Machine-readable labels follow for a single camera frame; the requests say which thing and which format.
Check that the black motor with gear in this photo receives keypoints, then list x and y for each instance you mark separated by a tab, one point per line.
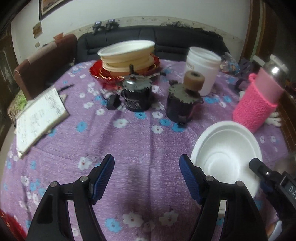
137	91

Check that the red tray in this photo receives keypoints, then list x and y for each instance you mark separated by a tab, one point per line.
11	230
98	71

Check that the brown grinding wheel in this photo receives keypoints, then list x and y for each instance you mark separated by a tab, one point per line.
193	81

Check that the black power adapter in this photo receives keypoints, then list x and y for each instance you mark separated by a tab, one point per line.
113	102

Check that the purple floral tablecloth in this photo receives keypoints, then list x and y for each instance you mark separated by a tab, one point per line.
146	197

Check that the far beige bowl stack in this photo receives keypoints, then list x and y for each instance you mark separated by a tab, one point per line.
119	56

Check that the brown armchair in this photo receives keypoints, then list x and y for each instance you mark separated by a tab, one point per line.
36	71

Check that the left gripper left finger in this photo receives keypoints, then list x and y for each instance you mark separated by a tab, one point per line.
51	220

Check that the near red tray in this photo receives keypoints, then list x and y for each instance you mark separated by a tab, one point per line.
11	230

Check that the framed wall painting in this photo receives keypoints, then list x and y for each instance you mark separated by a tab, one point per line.
46	7

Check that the black pen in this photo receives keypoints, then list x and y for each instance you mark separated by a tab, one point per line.
66	87

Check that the dark wooden wardrobe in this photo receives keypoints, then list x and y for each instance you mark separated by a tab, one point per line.
8	87

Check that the patterned blanket pile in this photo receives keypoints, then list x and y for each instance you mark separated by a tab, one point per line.
16	106

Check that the white plastic jar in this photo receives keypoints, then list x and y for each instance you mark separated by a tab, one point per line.
205	62

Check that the lined handwritten notebook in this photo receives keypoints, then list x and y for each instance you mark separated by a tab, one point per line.
43	113

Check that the pink knit-sleeved bottle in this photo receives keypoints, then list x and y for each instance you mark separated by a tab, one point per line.
261	97

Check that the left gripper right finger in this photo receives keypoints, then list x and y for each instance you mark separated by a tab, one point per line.
242	220

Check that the far red tray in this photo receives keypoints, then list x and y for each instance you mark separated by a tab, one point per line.
98	71

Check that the small white foam bowl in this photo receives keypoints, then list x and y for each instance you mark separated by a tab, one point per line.
224	151

